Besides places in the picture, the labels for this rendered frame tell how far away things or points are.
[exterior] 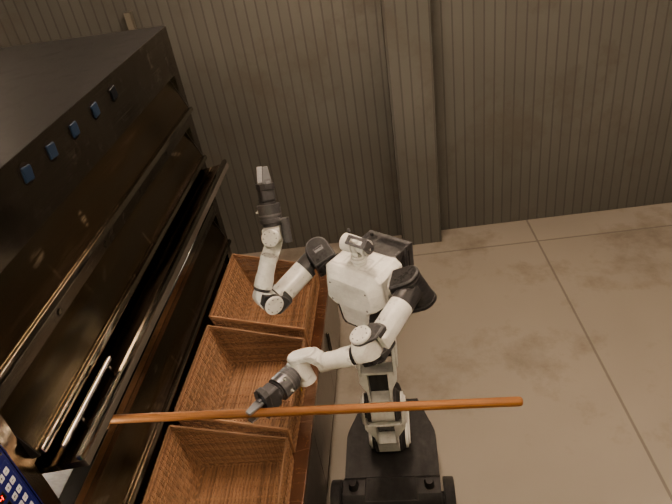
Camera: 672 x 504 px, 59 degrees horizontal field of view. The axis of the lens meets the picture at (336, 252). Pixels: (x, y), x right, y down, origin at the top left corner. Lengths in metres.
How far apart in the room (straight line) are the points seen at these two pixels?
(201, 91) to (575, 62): 2.60
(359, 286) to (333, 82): 2.38
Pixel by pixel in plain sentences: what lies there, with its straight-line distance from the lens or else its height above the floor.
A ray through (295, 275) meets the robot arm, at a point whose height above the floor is 1.33.
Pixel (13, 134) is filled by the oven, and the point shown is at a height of 2.10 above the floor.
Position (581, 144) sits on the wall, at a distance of 4.82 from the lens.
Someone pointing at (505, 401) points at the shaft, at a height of 1.20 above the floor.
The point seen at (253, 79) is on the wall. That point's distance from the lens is 4.31.
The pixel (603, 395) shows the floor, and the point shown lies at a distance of 3.65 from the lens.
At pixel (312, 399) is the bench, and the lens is 2.84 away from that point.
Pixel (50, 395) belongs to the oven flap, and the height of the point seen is 1.51.
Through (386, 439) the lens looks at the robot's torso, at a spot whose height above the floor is 0.36.
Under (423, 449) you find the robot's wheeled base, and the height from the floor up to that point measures 0.17.
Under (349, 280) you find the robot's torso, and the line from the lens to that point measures 2.16.
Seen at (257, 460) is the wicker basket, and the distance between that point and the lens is 2.67.
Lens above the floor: 2.67
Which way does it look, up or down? 34 degrees down
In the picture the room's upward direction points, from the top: 10 degrees counter-clockwise
